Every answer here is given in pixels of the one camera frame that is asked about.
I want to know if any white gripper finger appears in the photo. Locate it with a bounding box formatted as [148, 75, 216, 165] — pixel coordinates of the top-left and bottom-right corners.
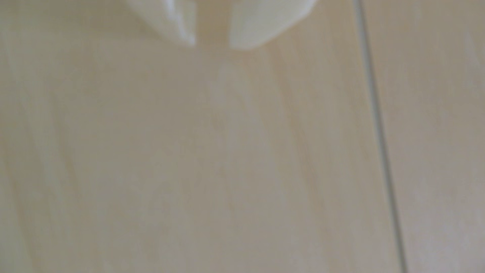
[229, 0, 319, 51]
[124, 0, 198, 47]

